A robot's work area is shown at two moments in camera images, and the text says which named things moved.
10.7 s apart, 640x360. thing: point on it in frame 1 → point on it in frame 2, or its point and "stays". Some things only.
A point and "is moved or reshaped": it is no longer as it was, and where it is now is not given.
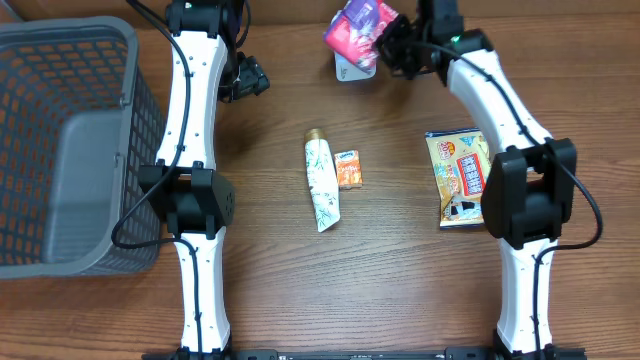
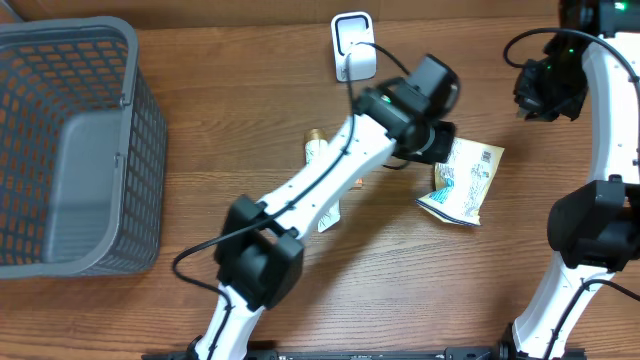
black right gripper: x=386 y=48 → x=532 y=98
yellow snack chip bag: x=462 y=163 is moved or reshaped
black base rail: x=364 y=354 stays
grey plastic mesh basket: x=76 y=123 stays
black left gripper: x=254 y=80 → x=440 y=148
